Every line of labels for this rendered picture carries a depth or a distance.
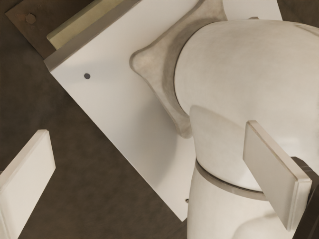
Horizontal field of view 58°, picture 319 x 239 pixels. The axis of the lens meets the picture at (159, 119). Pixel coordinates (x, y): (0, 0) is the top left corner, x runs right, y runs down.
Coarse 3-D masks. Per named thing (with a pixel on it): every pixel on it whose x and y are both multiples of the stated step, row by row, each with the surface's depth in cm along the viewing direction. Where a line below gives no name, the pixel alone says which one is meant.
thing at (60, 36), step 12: (96, 0) 46; (108, 0) 45; (120, 0) 46; (84, 12) 44; (96, 12) 45; (72, 24) 44; (84, 24) 45; (48, 36) 45; (60, 36) 44; (72, 36) 45
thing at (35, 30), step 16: (32, 0) 69; (48, 0) 70; (64, 0) 72; (80, 0) 73; (16, 16) 68; (32, 16) 69; (48, 16) 72; (64, 16) 73; (32, 32) 71; (48, 32) 73; (48, 48) 74
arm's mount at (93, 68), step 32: (128, 0) 44; (160, 0) 42; (192, 0) 44; (224, 0) 47; (256, 0) 50; (96, 32) 40; (128, 32) 41; (160, 32) 43; (64, 64) 38; (96, 64) 40; (128, 64) 43; (96, 96) 42; (128, 96) 44; (128, 128) 46; (160, 128) 49; (128, 160) 48; (160, 160) 51; (192, 160) 54; (160, 192) 53
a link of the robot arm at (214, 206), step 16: (192, 176) 40; (208, 176) 35; (192, 192) 39; (208, 192) 35; (224, 192) 34; (240, 192) 33; (256, 192) 32; (192, 208) 39; (208, 208) 36; (224, 208) 34; (240, 208) 33; (256, 208) 32; (272, 208) 32; (192, 224) 39; (208, 224) 36; (224, 224) 34; (240, 224) 33; (256, 224) 32; (272, 224) 32
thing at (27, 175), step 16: (32, 144) 17; (48, 144) 18; (16, 160) 15; (32, 160) 16; (48, 160) 18; (0, 176) 14; (16, 176) 14; (32, 176) 16; (48, 176) 18; (0, 192) 13; (16, 192) 14; (32, 192) 16; (0, 208) 12; (16, 208) 14; (32, 208) 16; (0, 224) 13; (16, 224) 14
